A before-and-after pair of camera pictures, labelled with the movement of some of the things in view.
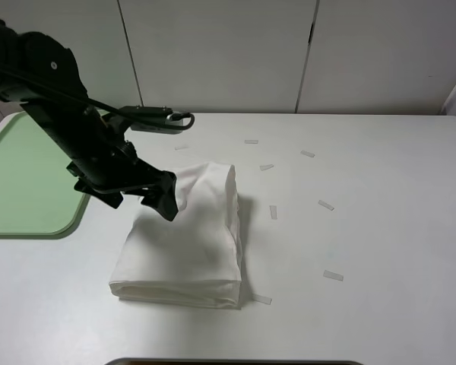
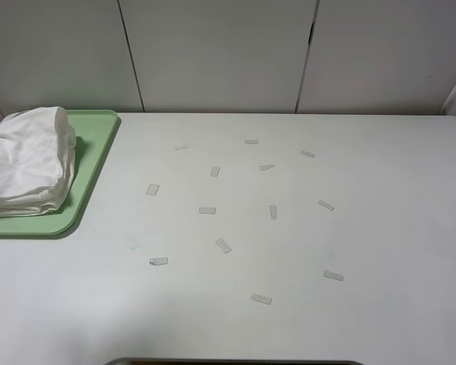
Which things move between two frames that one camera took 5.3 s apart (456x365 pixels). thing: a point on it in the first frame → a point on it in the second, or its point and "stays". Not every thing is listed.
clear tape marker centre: (264, 167) stays
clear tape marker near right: (333, 274) stays
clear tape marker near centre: (264, 299) stays
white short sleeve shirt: (194, 259) → (29, 160)
